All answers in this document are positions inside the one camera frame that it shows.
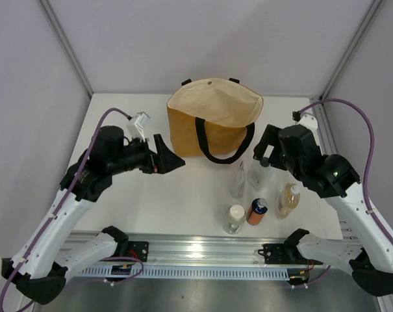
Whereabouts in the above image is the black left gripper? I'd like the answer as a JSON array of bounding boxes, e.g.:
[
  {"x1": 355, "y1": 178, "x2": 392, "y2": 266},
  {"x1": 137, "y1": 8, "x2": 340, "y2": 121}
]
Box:
[{"x1": 108, "y1": 133, "x2": 184, "y2": 176}]

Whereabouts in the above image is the white square bottle black cap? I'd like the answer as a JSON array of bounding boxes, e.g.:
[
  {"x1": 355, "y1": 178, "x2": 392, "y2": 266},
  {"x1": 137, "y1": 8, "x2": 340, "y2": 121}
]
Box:
[{"x1": 247, "y1": 157, "x2": 272, "y2": 192}]

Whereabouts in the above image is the mustard canvas tote bag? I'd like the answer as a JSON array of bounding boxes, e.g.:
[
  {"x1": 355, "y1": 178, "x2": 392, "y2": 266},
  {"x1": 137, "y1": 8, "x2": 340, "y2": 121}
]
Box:
[{"x1": 166, "y1": 77, "x2": 264, "y2": 164}]

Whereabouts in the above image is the clear grey tube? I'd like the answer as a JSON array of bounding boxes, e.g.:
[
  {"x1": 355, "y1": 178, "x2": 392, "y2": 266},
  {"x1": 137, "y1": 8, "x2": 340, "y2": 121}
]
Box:
[{"x1": 231, "y1": 161, "x2": 246, "y2": 199}]

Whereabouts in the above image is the clear yellow liquid bottle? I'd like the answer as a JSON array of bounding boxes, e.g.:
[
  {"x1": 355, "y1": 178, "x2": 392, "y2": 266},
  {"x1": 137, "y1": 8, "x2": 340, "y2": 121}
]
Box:
[{"x1": 276, "y1": 183, "x2": 300, "y2": 219}]

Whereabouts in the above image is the blue orange pump bottle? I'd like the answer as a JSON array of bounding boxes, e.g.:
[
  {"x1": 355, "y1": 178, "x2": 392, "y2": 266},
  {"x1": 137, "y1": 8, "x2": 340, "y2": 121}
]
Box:
[{"x1": 246, "y1": 198, "x2": 268, "y2": 226}]

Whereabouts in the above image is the clear bottle white cap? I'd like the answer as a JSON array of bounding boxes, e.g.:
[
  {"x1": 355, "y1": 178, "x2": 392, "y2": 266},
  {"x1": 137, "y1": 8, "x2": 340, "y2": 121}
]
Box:
[{"x1": 224, "y1": 205, "x2": 246, "y2": 234}]

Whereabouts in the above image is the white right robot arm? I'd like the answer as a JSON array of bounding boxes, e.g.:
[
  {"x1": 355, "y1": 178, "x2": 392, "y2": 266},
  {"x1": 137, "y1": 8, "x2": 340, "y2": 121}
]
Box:
[{"x1": 254, "y1": 124, "x2": 393, "y2": 297}]

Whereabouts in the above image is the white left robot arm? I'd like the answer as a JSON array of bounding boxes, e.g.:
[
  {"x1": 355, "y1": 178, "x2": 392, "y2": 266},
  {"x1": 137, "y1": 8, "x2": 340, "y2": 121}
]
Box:
[{"x1": 1, "y1": 125, "x2": 185, "y2": 305}]

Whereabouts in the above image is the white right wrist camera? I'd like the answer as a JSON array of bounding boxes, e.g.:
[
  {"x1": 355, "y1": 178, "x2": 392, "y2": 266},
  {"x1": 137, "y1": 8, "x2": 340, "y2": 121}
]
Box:
[{"x1": 292, "y1": 111, "x2": 318, "y2": 135}]

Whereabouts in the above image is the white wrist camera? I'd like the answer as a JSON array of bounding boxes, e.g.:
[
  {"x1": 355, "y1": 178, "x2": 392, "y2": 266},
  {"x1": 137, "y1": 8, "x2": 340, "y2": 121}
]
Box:
[
  {"x1": 292, "y1": 111, "x2": 318, "y2": 135},
  {"x1": 127, "y1": 112, "x2": 150, "y2": 141}
]

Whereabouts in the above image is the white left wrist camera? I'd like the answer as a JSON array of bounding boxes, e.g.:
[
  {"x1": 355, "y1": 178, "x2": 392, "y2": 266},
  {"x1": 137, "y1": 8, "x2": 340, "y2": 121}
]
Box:
[{"x1": 127, "y1": 112, "x2": 150, "y2": 141}]

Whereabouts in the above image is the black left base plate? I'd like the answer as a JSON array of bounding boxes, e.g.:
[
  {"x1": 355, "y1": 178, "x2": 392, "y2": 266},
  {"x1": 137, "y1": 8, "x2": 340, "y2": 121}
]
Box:
[{"x1": 124, "y1": 241, "x2": 149, "y2": 263}]

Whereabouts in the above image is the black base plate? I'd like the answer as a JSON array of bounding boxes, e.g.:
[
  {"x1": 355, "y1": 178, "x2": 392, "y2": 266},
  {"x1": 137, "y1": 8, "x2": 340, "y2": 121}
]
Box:
[
  {"x1": 257, "y1": 243, "x2": 295, "y2": 265},
  {"x1": 124, "y1": 241, "x2": 149, "y2": 263}
]

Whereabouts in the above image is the aluminium mounting rail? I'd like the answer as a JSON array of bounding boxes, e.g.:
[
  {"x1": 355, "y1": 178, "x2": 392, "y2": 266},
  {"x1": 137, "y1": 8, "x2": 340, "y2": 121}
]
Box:
[{"x1": 129, "y1": 233, "x2": 284, "y2": 267}]

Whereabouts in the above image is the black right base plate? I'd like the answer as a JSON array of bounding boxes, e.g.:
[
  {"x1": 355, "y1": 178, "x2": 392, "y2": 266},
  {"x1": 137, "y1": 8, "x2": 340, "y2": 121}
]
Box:
[{"x1": 257, "y1": 243, "x2": 295, "y2": 265}]

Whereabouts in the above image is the slotted cable duct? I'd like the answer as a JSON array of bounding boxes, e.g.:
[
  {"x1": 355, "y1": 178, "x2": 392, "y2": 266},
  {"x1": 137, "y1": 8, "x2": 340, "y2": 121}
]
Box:
[{"x1": 77, "y1": 265, "x2": 289, "y2": 281}]

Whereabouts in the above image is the right aluminium frame post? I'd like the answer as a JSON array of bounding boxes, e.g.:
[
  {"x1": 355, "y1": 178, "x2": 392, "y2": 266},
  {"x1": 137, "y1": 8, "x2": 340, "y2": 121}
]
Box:
[{"x1": 319, "y1": 0, "x2": 386, "y2": 99}]

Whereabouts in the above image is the aluminium frame post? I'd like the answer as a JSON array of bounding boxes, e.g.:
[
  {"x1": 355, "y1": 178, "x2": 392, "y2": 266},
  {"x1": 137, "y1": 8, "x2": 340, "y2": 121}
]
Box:
[
  {"x1": 37, "y1": 0, "x2": 94, "y2": 99},
  {"x1": 319, "y1": 0, "x2": 386, "y2": 99}
]

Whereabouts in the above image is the left aluminium frame post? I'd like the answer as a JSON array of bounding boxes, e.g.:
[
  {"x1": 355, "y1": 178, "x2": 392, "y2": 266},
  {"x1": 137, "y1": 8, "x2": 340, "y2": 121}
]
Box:
[{"x1": 37, "y1": 0, "x2": 94, "y2": 99}]

